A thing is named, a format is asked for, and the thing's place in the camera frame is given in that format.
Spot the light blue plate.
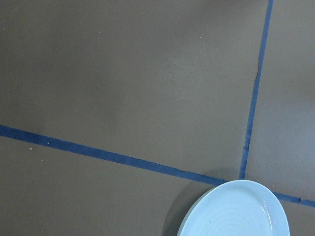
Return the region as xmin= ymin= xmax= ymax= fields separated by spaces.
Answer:
xmin=177 ymin=180 xmax=290 ymax=236

